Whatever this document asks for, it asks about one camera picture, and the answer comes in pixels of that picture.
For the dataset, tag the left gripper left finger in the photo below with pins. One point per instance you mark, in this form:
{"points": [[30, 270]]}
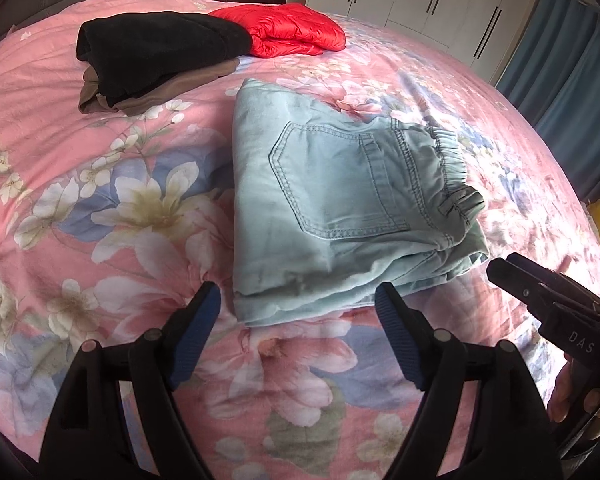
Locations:
{"points": [[86, 436]]}

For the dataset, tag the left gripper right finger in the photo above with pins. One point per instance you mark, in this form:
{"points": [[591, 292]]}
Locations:
{"points": [[509, 433]]}

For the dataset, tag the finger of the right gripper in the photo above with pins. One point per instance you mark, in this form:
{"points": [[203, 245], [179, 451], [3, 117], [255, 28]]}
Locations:
{"points": [[540, 300], [557, 282]]}

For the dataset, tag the light blue denim pants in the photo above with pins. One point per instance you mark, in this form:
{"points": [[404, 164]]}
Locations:
{"points": [[328, 207]]}

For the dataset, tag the right hand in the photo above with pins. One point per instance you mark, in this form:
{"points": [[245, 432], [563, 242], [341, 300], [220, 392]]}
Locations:
{"points": [[560, 401]]}

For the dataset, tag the blue curtain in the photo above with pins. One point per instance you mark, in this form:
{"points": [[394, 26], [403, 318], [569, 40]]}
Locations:
{"points": [[553, 80]]}

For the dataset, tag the pink floral bed cover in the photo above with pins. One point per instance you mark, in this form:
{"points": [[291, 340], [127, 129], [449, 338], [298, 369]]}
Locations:
{"points": [[108, 223]]}

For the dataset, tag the brown folded garment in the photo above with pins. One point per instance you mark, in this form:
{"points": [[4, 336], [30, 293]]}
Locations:
{"points": [[91, 100]]}

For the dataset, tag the red puffer jacket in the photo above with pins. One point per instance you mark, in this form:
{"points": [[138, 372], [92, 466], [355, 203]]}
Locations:
{"points": [[285, 29]]}

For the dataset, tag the black folded garment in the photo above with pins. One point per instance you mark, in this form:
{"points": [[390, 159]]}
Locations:
{"points": [[132, 53]]}

